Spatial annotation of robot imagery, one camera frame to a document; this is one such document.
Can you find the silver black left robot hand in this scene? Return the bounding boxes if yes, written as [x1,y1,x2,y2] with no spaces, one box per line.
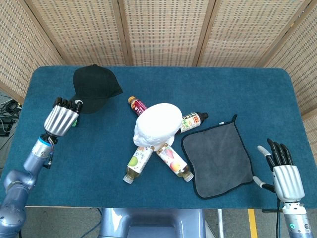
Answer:
[44,97,83,137]

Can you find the black power adapter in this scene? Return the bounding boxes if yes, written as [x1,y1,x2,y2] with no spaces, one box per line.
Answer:
[0,118,14,136]

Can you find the blue velvet tablecloth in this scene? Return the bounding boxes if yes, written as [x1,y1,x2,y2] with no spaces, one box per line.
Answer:
[0,65,306,209]

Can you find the green apple label drink bottle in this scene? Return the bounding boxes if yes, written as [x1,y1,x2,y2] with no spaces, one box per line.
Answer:
[123,145,155,184]

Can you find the black baseball cap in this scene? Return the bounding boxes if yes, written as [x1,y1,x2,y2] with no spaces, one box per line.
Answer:
[70,64,123,115]

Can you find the blue-grey robot torso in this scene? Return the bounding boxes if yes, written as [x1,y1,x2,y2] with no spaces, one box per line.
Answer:
[100,207,206,238]

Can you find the dark tea bottle black cap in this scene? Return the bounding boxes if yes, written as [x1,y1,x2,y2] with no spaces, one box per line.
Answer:
[176,112,209,134]

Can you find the white table leg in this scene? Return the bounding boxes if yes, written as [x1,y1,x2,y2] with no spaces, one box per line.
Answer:
[217,208,225,238]

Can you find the peach label drink bottle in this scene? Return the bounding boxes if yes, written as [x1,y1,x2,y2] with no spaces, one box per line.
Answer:
[156,143,194,183]

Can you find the white head bust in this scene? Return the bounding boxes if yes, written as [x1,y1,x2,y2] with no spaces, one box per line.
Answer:
[133,103,184,151]

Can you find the woven rattan folding screen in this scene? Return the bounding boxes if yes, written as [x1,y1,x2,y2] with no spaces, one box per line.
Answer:
[0,0,317,149]

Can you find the black floor cables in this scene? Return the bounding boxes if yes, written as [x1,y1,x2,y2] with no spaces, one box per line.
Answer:
[0,99,23,118]

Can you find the grey microfibre cloth black trim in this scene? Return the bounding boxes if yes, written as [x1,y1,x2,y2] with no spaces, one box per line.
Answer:
[181,114,254,200]

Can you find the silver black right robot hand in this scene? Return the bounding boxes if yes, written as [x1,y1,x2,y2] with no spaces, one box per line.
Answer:
[252,138,306,203]

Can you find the red label drink bottle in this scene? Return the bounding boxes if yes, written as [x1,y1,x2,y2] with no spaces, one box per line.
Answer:
[127,96,149,117]

